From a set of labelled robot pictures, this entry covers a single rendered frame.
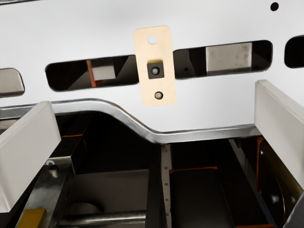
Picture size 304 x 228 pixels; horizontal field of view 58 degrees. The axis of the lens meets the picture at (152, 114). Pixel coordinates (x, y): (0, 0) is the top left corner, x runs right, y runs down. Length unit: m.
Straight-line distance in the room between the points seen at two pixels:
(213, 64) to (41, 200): 0.24
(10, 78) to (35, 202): 0.14
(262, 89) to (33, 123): 0.13
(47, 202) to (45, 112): 0.18
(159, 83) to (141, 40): 0.05
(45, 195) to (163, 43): 0.21
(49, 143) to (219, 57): 0.20
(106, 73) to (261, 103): 0.30
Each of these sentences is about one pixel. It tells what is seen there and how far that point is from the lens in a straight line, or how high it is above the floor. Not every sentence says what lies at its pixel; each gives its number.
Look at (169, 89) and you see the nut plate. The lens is 0.30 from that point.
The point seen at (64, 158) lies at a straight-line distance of 0.37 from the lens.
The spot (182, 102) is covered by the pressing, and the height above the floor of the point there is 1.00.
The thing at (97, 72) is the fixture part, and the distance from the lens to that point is 0.44.
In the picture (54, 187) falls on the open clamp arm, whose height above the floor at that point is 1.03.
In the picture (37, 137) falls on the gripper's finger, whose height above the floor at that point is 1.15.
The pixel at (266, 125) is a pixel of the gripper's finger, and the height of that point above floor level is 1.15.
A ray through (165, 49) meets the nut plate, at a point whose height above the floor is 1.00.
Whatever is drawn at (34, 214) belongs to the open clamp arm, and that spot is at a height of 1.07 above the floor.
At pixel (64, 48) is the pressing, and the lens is 0.31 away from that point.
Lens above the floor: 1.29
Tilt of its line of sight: 67 degrees down
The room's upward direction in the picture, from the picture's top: 175 degrees counter-clockwise
